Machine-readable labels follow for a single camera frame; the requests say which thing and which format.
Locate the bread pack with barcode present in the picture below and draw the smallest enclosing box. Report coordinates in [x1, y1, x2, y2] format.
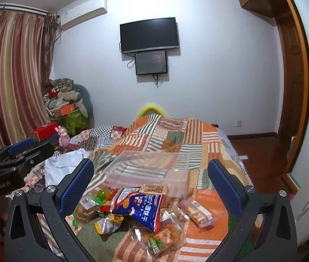
[72, 193, 102, 228]

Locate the clear wafer pack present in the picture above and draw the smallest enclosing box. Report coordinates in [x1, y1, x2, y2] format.
[178, 198, 214, 228]

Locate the green jelly cup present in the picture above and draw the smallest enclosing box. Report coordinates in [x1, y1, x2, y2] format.
[97, 189, 111, 202]

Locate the gold silver snack packet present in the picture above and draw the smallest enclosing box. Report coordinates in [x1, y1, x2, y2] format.
[94, 214, 124, 235]

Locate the red white snack bag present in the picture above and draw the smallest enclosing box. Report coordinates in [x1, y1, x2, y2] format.
[99, 186, 140, 214]

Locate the orange crispy snack clear bag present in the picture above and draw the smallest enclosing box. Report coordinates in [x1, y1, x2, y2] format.
[130, 218, 185, 260]

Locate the brown cake pack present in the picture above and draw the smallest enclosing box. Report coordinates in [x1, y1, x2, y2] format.
[139, 184, 170, 208]

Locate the blue Japanese biscuit bag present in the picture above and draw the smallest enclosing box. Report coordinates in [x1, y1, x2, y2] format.
[111, 192, 165, 233]

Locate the red gift box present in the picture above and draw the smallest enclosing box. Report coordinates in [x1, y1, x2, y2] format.
[31, 122, 58, 142]

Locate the white plastic bag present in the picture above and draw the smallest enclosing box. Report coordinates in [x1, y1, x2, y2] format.
[45, 148, 89, 187]

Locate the pink plush toy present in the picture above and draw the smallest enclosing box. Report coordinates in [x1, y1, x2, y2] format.
[55, 125, 70, 148]

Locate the green cardboard box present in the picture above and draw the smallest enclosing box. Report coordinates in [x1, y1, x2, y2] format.
[50, 109, 89, 137]

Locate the orange flat box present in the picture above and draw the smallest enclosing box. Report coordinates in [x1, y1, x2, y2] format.
[53, 103, 75, 118]

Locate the grey stuffed pillow pile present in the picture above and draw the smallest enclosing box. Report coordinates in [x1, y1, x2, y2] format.
[44, 78, 93, 119]

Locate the clear plastic storage bin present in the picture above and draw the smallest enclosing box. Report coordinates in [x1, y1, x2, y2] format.
[104, 151, 189, 199]

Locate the red striped curtain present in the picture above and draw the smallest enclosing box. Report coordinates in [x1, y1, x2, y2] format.
[0, 10, 58, 148]

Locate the patchwork striped bedspread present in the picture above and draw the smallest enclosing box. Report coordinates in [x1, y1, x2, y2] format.
[66, 114, 252, 261]

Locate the yellow chair back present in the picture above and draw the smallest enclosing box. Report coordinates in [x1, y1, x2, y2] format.
[136, 103, 167, 119]

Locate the white wall socket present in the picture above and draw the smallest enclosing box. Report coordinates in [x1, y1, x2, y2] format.
[236, 120, 242, 127]

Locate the small black wall monitor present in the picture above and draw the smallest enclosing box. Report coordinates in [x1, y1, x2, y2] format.
[134, 50, 168, 76]

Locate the white wall air conditioner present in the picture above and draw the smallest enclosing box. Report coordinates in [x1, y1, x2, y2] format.
[58, 0, 107, 31]

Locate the large black wall television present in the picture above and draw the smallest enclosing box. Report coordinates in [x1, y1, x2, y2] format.
[120, 17, 179, 53]

